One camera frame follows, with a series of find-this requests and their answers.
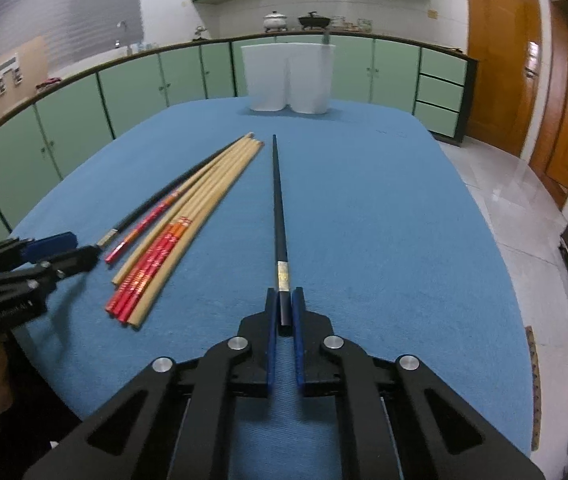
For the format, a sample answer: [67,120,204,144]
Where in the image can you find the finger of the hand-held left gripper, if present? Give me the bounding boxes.
[21,232,78,262]
[39,245,101,281]

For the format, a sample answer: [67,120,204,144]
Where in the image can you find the black wok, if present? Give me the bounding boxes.
[298,10,333,30]

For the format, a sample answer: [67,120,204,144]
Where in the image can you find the green lower kitchen cabinets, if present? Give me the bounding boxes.
[0,31,479,246]

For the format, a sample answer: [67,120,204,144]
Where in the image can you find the wooden door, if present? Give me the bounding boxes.
[465,0,544,158]
[528,2,568,211]

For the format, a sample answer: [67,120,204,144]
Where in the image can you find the blue tablecloth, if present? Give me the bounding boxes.
[9,97,534,480]

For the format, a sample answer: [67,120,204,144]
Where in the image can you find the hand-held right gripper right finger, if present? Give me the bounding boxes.
[290,287,547,480]

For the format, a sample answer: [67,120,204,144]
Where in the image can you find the grey window blind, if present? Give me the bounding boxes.
[0,0,145,61]

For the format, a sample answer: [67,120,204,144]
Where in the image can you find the cardboard board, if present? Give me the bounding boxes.
[0,35,50,134]

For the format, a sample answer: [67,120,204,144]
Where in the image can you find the white chopstick holder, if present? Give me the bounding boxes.
[240,42,335,115]

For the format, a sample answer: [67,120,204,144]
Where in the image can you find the metal faucet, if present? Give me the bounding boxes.
[116,20,133,54]

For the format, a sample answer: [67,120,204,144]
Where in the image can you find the pile of wooden chopsticks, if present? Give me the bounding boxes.
[105,133,266,331]

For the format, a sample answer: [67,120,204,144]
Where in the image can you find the black chopstick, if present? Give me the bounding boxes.
[271,134,295,337]
[96,134,255,251]

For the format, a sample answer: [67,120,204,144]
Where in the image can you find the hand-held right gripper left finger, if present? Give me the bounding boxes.
[24,287,279,480]

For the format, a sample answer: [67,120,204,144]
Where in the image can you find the row of jars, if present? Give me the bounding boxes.
[331,16,375,32]

